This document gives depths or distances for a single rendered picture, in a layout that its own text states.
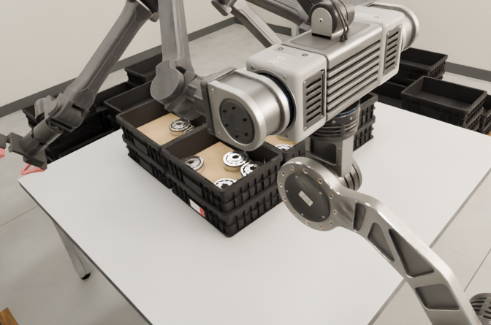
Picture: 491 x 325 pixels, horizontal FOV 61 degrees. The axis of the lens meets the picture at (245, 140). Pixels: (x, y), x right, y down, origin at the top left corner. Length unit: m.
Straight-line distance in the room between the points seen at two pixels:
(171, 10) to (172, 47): 0.12
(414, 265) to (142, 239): 1.02
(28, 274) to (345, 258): 1.89
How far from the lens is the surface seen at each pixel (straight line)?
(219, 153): 1.78
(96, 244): 1.72
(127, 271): 1.57
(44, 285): 2.69
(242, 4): 1.46
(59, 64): 4.81
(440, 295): 1.02
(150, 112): 2.09
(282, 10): 1.29
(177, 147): 1.73
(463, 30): 4.36
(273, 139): 1.82
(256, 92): 0.74
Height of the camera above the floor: 1.83
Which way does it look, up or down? 33 degrees down
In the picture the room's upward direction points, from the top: 6 degrees counter-clockwise
